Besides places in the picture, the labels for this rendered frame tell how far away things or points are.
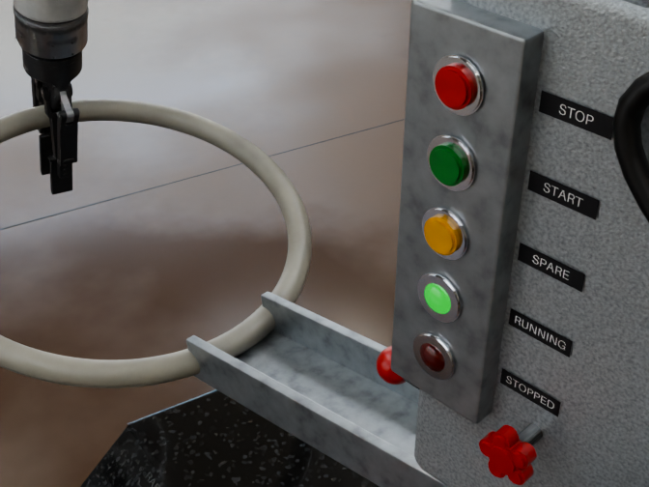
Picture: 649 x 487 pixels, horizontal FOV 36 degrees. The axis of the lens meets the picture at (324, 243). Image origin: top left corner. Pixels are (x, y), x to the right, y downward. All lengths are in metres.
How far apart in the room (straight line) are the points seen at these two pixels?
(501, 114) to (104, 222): 2.61
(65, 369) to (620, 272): 0.67
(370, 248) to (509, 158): 2.38
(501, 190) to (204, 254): 2.38
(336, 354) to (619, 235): 0.57
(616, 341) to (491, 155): 0.13
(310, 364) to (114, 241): 1.97
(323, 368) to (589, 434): 0.49
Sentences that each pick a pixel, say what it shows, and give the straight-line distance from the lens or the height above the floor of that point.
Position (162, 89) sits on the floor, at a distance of 3.88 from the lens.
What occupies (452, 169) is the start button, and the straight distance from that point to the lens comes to 0.60.
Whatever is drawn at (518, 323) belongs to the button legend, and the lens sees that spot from 0.66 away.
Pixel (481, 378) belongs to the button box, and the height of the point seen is 1.25.
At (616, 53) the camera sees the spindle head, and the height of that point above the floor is 1.49.
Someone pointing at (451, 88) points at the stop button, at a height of 1.45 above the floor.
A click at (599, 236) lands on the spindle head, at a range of 0.59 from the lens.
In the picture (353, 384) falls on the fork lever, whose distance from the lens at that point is 1.08.
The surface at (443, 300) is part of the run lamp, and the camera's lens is 0.66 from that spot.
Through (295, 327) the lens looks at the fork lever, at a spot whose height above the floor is 0.98.
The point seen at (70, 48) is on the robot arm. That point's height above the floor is 1.18.
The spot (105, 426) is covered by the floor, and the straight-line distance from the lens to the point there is 2.45.
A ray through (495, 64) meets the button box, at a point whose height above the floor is 1.47.
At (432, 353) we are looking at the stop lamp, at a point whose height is 1.26.
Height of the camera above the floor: 1.71
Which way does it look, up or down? 35 degrees down
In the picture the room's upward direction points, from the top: straight up
